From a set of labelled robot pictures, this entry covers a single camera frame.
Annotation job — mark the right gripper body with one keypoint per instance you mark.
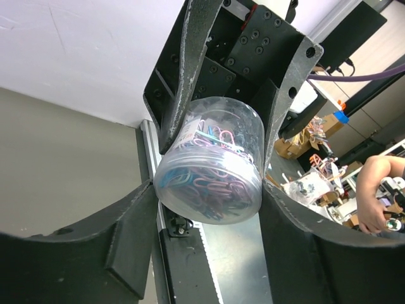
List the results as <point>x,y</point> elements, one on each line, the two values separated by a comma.
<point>250,49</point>

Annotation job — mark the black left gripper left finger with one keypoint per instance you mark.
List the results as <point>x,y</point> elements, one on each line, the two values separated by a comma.
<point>103,258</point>

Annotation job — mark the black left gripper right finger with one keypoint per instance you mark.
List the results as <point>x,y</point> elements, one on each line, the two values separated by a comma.
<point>311,259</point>

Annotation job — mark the clear plastic pin jar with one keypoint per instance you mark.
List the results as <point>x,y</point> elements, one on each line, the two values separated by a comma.
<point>213,171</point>

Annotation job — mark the person's bare forearm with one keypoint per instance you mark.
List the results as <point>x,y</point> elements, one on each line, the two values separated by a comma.
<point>377,168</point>

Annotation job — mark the person's bare hand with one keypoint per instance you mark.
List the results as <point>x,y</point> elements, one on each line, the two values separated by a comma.
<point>370,212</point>

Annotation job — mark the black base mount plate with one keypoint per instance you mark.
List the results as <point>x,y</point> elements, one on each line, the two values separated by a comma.
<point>187,271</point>

